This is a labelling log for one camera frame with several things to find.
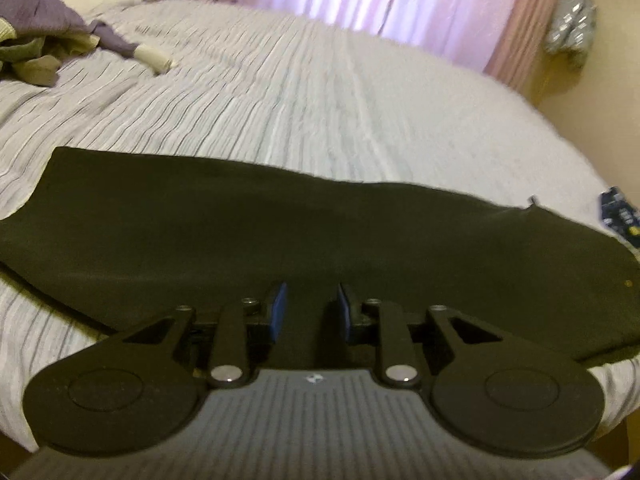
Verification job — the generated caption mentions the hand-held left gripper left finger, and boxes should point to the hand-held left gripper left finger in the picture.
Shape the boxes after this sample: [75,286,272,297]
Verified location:
[122,281,289,389]

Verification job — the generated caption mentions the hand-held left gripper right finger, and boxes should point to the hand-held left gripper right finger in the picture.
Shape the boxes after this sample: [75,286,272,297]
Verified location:
[336,282,504,389]

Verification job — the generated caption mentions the black pants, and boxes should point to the black pants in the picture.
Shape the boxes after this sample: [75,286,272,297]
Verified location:
[0,146,640,367]

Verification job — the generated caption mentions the navy printed fleece garment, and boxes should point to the navy printed fleece garment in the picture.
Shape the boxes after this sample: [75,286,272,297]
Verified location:
[597,186,640,249]

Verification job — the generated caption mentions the pile of clothes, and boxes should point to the pile of clothes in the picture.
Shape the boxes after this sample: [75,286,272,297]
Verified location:
[0,0,179,74]

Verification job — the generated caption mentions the white ribbed bed cover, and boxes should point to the white ribbed bed cover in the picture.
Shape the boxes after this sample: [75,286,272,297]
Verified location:
[0,0,640,456]

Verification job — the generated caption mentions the pink curtain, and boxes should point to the pink curtain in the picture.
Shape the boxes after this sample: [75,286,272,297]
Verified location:
[220,0,567,83]

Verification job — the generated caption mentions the olive green garment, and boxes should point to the olive green garment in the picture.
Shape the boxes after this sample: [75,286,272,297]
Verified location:
[0,34,101,87]

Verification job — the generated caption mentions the silver hanging wall ornament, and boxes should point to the silver hanging wall ornament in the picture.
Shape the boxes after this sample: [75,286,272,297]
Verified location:
[544,0,599,72]

